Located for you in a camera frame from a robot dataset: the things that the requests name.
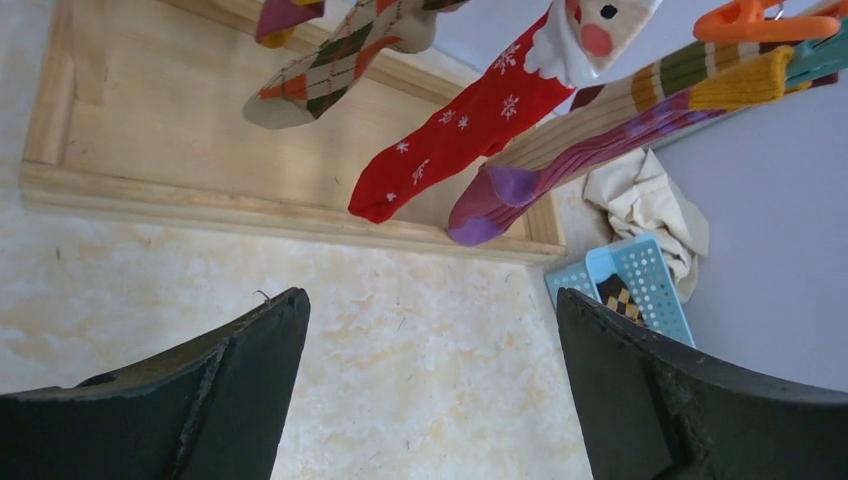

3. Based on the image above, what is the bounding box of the red santa sock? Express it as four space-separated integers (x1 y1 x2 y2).
347 0 661 224

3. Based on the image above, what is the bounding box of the beige crumpled cloth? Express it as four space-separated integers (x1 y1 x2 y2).
583 149 709 303

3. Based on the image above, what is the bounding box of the brown yellow argyle sock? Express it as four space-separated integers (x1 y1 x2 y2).
596 274 646 326

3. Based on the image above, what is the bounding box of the purple yellow hanging sock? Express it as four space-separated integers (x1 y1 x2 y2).
254 0 324 49

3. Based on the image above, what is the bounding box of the light blue plastic basket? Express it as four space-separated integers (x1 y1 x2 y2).
544 233 695 347

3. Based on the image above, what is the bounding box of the purple pink striped sock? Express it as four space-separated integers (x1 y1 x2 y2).
448 44 794 246

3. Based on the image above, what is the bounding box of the teal clothes clip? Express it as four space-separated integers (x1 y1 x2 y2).
786 18 847 88

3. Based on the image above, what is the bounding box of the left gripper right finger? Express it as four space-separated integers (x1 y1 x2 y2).
556 289 847 479

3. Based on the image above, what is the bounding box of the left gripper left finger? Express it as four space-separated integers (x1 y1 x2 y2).
1 288 311 479

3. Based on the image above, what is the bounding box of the beige striped ribbed sock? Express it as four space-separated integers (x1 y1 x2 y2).
484 41 781 170

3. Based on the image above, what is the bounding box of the wooden hanger stand frame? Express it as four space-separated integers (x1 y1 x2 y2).
20 1 566 263

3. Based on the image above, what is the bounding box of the orange clothes clip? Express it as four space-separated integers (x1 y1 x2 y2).
693 0 847 43

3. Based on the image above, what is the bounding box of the argyle beige sock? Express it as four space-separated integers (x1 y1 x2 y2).
242 0 463 130

